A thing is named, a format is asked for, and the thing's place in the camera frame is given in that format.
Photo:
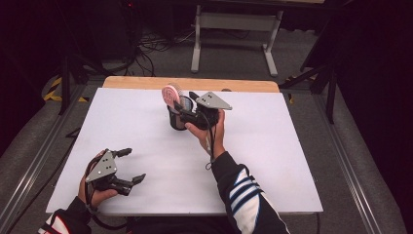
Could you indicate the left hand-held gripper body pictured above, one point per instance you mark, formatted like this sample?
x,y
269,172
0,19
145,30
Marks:
x,y
104,169

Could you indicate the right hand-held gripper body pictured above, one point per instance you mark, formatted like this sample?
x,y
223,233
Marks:
x,y
207,109

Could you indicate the pink hair brush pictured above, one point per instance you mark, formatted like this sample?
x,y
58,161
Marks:
x,y
171,93

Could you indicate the black mesh pen holder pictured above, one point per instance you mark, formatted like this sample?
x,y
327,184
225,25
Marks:
x,y
177,122

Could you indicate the person's left hand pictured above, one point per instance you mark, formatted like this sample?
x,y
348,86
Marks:
x,y
94,196

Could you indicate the person's right hand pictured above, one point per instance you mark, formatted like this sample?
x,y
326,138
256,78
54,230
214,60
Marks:
x,y
204,138

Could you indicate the white table cover board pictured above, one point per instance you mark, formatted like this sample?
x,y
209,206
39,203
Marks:
x,y
156,156

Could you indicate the black metal stand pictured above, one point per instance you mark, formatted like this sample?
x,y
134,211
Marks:
x,y
65,84
330,94

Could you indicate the yellow black hazard tape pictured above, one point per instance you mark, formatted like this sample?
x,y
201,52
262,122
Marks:
x,y
53,92

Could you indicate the aluminium floor rail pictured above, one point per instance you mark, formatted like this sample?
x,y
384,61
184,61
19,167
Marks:
x,y
35,162
347,162

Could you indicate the grey metal desk frame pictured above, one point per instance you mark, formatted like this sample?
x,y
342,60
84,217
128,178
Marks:
x,y
238,21

